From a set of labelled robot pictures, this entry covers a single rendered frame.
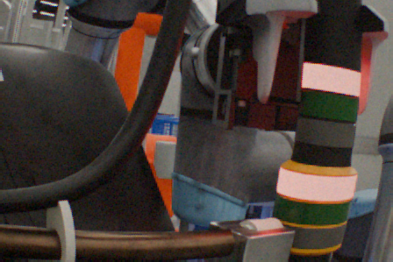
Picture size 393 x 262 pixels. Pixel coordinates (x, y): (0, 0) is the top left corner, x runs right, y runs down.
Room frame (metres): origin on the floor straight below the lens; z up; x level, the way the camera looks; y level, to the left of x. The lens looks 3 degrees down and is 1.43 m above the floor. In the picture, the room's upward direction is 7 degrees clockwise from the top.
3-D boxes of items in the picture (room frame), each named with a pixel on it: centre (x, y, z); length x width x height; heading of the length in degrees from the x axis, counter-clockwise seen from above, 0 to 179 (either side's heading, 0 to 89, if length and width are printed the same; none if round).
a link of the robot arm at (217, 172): (0.55, -0.04, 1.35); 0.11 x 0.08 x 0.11; 122
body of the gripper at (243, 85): (0.39, -0.04, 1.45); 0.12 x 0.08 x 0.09; 9
